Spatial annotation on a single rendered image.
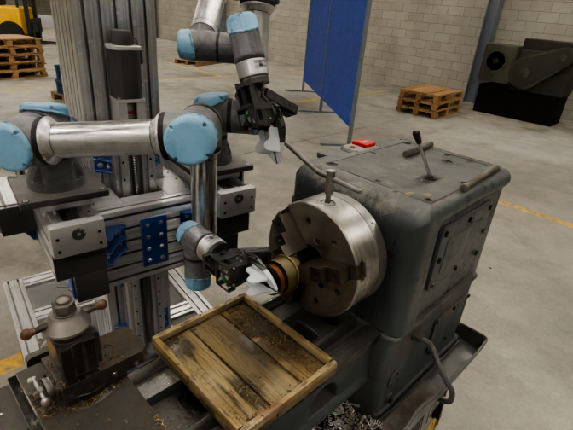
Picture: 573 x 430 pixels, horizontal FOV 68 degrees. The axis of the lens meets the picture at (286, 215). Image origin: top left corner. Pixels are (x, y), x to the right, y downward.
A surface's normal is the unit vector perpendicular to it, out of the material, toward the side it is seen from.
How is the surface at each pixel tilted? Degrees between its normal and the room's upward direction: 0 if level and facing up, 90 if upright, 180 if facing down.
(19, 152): 91
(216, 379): 0
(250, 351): 0
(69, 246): 90
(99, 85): 90
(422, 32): 90
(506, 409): 0
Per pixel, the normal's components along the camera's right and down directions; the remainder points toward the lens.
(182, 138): 0.14, 0.43
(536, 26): -0.70, 0.26
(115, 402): 0.08, -0.90
